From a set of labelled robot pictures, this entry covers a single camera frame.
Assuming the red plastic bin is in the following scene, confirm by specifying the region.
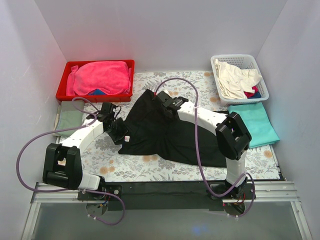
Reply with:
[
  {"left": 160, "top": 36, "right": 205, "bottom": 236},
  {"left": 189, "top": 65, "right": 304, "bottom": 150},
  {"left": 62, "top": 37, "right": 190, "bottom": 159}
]
[{"left": 55, "top": 59, "right": 135, "bottom": 103}]

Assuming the white plastic basket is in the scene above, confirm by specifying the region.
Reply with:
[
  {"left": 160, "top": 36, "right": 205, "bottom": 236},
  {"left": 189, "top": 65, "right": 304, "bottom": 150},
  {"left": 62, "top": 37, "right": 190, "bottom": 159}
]
[{"left": 210, "top": 54, "right": 269, "bottom": 106}]

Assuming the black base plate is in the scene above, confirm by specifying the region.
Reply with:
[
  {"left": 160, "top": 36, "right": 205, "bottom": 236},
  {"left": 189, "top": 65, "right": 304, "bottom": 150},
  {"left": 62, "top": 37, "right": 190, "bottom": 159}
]
[{"left": 77, "top": 181, "right": 258, "bottom": 212}]

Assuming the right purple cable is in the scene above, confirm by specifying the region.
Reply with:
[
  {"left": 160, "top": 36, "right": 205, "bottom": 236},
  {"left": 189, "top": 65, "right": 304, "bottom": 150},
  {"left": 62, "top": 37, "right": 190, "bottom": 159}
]
[{"left": 154, "top": 77, "right": 256, "bottom": 217}]

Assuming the blue cloth in basket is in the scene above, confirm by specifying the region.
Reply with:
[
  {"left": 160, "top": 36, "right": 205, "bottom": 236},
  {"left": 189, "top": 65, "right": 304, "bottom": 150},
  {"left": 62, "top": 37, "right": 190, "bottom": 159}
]
[{"left": 254, "top": 92, "right": 262, "bottom": 99}]

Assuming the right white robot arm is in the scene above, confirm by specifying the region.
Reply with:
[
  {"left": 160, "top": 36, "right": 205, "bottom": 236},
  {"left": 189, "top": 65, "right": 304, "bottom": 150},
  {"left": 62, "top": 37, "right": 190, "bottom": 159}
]
[{"left": 153, "top": 91, "right": 252, "bottom": 198}]

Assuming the magenta cloth in basket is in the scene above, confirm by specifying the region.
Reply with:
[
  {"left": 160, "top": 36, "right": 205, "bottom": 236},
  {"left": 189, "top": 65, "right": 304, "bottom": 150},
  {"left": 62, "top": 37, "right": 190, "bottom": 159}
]
[{"left": 244, "top": 86, "right": 259, "bottom": 99}]

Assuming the grey green folded shirt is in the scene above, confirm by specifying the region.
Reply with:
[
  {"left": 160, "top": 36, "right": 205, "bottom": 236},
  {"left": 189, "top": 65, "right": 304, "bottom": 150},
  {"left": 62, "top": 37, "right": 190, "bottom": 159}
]
[{"left": 54, "top": 100, "right": 85, "bottom": 130}]

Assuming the blue cloth in bin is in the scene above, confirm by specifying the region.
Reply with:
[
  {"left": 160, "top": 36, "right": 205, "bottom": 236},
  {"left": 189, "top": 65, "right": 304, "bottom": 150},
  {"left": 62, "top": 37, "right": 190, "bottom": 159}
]
[{"left": 88, "top": 89, "right": 105, "bottom": 96}]

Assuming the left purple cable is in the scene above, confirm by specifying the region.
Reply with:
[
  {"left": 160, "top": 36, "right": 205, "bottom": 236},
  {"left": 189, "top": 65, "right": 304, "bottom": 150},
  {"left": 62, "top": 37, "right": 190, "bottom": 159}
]
[{"left": 16, "top": 97, "right": 126, "bottom": 227}]

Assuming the black t shirt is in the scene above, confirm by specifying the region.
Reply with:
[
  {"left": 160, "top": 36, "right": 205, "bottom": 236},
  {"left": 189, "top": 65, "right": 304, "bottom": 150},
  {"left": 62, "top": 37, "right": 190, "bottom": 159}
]
[{"left": 118, "top": 89, "right": 226, "bottom": 168}]

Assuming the aluminium rail frame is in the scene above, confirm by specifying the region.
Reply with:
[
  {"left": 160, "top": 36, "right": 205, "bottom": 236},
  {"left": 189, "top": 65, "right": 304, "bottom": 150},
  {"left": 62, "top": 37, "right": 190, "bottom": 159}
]
[{"left": 22, "top": 181, "right": 312, "bottom": 240}]

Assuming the cream crumpled shirt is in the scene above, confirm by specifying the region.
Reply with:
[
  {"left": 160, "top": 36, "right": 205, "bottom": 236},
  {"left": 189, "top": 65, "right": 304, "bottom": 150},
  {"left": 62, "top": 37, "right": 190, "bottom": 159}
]
[{"left": 214, "top": 59, "right": 262, "bottom": 100}]

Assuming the pink towel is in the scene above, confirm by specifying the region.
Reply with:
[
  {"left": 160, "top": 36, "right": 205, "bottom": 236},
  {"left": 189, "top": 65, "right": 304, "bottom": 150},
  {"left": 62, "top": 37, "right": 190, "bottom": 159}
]
[{"left": 66, "top": 61, "right": 132, "bottom": 96}]

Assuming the teal folded shirt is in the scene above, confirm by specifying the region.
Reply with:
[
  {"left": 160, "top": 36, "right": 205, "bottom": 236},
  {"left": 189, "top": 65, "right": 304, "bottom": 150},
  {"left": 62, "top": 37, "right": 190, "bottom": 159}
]
[{"left": 228, "top": 102, "right": 280, "bottom": 149}]

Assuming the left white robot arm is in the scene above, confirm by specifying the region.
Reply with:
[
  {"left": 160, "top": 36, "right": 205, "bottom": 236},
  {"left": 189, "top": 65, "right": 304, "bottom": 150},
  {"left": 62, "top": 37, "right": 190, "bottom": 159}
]
[{"left": 42, "top": 102, "right": 129, "bottom": 191}]

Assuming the floral table mat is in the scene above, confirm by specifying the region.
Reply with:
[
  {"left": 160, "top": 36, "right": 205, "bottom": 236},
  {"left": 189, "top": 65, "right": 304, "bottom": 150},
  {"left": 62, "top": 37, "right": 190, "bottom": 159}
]
[{"left": 81, "top": 71, "right": 281, "bottom": 182}]

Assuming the purple cable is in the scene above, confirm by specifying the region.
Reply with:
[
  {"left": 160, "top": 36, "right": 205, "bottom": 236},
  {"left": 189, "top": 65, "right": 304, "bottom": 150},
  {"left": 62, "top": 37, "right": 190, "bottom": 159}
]
[
  {"left": 154, "top": 77, "right": 256, "bottom": 217},
  {"left": 16, "top": 97, "right": 126, "bottom": 227}
]

